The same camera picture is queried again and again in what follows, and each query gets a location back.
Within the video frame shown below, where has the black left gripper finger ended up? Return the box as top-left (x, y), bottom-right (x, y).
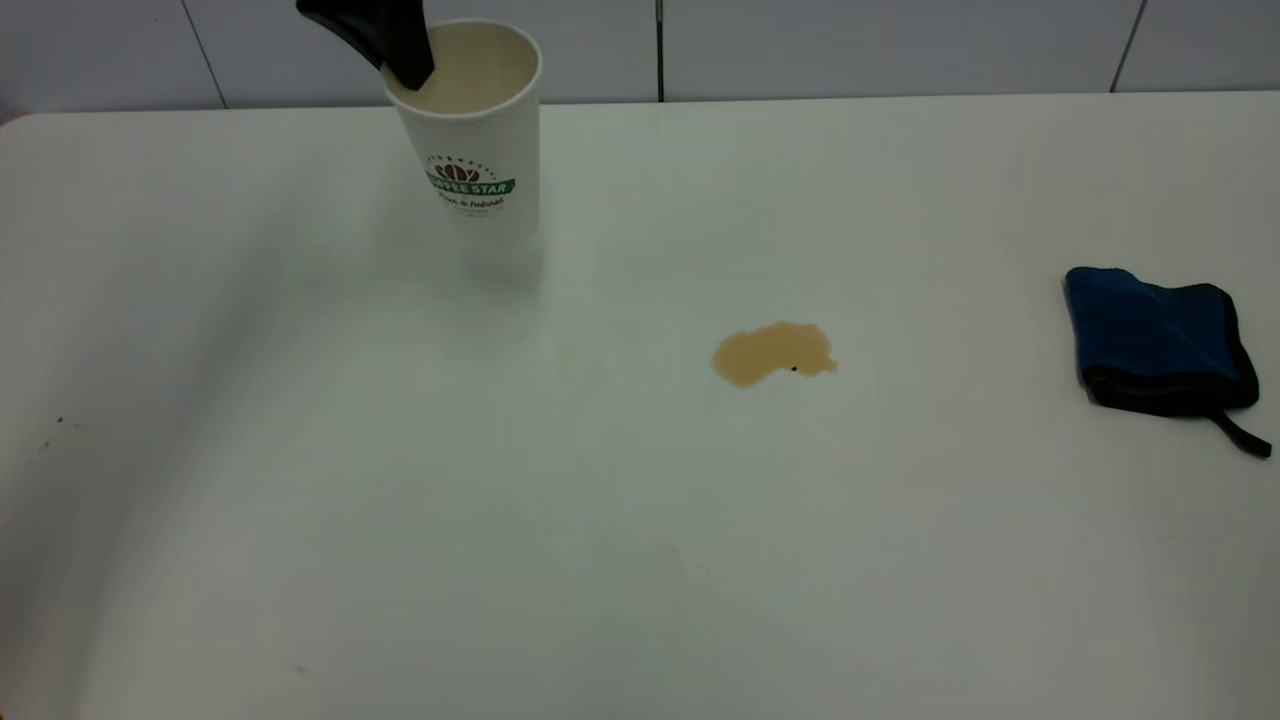
top-left (296, 0), bottom-right (437, 92)

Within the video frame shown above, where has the white paper coffee cup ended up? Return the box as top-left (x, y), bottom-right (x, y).
top-left (384, 19), bottom-right (544, 247)

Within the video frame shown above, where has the brown coffee spill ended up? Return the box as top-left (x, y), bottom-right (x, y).
top-left (712, 320), bottom-right (839, 389)

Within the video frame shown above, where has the blue cloth with black trim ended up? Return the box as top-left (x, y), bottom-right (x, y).
top-left (1063, 266), bottom-right (1273, 460)

